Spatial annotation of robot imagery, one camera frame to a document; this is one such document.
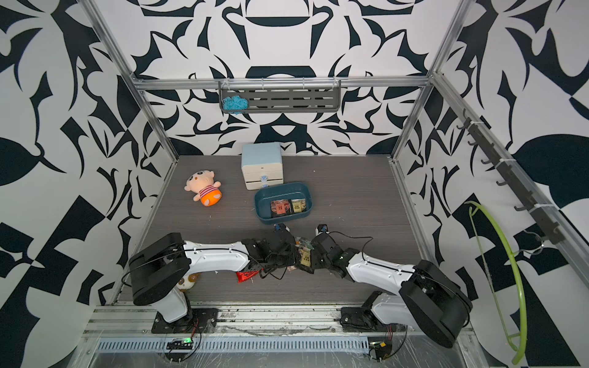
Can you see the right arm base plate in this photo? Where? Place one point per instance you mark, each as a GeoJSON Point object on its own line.
{"type": "Point", "coordinates": [363, 320]}

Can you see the controller board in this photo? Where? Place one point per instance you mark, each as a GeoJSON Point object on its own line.
{"type": "Point", "coordinates": [182, 344]}
{"type": "Point", "coordinates": [380, 350]}

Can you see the lower red tea bag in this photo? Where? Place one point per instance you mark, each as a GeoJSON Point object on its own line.
{"type": "Point", "coordinates": [244, 276]}

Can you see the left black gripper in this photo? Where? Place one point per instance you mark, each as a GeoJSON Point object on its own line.
{"type": "Point", "coordinates": [292, 256]}

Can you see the beige label floral tea bag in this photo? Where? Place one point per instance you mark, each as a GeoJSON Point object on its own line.
{"type": "Point", "coordinates": [305, 257]}

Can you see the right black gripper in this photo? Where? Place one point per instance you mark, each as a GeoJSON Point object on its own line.
{"type": "Point", "coordinates": [313, 265]}

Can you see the brown white plush toy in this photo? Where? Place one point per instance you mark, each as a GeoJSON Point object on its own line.
{"type": "Point", "coordinates": [188, 282]}

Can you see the left controller board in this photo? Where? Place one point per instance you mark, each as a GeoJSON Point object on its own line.
{"type": "Point", "coordinates": [182, 344]}

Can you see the white blue drawer cabinet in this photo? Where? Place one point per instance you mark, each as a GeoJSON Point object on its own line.
{"type": "Point", "coordinates": [262, 165]}

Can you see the white cable duct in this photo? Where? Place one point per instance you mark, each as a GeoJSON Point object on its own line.
{"type": "Point", "coordinates": [355, 345]}

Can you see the pink label tea bag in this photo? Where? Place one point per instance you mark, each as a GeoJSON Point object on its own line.
{"type": "Point", "coordinates": [280, 208]}

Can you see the yellow label tea bag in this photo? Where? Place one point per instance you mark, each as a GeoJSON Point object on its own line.
{"type": "Point", "coordinates": [298, 206]}

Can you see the grey wall shelf rack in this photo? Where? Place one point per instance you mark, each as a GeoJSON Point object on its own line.
{"type": "Point", "coordinates": [290, 95]}

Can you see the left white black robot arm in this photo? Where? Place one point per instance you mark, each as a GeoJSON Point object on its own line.
{"type": "Point", "coordinates": [156, 271]}

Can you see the pink plush doll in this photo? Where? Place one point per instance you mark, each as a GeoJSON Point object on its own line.
{"type": "Point", "coordinates": [205, 187]}

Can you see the teal plastic storage box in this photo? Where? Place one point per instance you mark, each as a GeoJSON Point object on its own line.
{"type": "Point", "coordinates": [292, 190]}

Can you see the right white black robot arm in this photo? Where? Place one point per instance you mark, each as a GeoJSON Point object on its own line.
{"type": "Point", "coordinates": [419, 296]}

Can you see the right controller board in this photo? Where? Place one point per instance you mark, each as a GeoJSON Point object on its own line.
{"type": "Point", "coordinates": [380, 350]}

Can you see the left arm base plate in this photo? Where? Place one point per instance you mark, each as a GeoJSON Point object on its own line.
{"type": "Point", "coordinates": [200, 319]}

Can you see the blue scrunchie bundle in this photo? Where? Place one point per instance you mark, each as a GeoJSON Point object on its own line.
{"type": "Point", "coordinates": [235, 104]}

